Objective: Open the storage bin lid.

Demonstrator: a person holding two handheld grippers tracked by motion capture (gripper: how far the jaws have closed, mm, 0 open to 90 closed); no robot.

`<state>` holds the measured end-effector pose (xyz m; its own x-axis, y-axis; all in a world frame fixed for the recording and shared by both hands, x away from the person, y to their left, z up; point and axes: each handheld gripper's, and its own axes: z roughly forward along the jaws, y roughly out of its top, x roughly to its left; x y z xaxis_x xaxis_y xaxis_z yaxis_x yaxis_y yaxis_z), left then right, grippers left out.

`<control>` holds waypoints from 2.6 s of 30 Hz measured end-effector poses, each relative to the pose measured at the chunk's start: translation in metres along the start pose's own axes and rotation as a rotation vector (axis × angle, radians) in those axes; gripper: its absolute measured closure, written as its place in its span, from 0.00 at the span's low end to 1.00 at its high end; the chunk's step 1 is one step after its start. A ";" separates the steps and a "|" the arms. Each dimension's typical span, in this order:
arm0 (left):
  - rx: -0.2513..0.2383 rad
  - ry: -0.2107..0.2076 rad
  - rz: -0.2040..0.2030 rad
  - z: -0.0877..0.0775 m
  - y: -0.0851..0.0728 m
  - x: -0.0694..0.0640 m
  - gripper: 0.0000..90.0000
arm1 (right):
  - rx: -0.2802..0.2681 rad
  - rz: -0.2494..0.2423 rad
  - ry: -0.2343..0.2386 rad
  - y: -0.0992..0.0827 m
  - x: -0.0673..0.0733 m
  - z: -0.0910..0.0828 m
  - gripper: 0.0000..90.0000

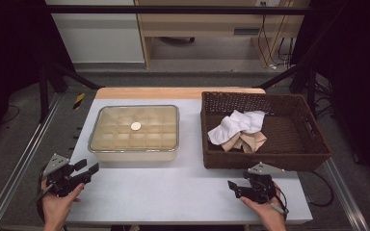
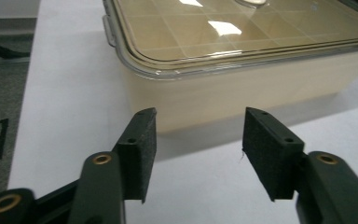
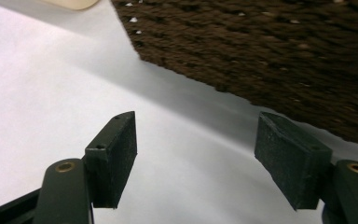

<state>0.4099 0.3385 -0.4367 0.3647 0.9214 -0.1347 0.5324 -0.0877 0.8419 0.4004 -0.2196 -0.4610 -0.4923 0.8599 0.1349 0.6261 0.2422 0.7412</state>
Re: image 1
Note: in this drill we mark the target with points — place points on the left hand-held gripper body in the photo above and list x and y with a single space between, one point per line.
61 183

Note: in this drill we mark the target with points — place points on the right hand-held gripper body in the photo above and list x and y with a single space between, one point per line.
263 189

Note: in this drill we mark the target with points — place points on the cream divided storage box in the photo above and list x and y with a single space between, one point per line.
135 156

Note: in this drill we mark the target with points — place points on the white sock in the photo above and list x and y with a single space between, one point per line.
252 120
224 131

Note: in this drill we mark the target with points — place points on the brown wicker basket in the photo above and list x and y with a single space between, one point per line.
289 138

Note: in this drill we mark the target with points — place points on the clear plastic box lid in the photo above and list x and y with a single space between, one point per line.
154 128

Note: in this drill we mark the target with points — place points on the person's left hand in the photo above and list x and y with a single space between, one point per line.
58 208

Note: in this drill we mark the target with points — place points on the person's right hand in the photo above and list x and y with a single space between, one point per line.
269 215

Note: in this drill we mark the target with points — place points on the yellow black striped tape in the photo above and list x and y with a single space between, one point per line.
79 101

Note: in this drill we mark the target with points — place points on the white cabinet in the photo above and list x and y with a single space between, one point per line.
99 38

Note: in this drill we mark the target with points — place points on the black curtain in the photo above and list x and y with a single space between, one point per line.
9 48
359 80

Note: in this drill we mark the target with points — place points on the light wooden desk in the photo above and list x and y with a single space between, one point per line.
205 22

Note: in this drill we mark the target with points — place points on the aluminium rail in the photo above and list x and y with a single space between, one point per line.
32 144
344 192

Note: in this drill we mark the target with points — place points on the black metal frame stand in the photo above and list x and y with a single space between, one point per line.
43 96
282 76

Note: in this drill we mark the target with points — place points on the black horizontal frame bar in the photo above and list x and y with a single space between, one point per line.
173 9

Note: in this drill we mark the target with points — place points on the white wall socket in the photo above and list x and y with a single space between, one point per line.
269 2

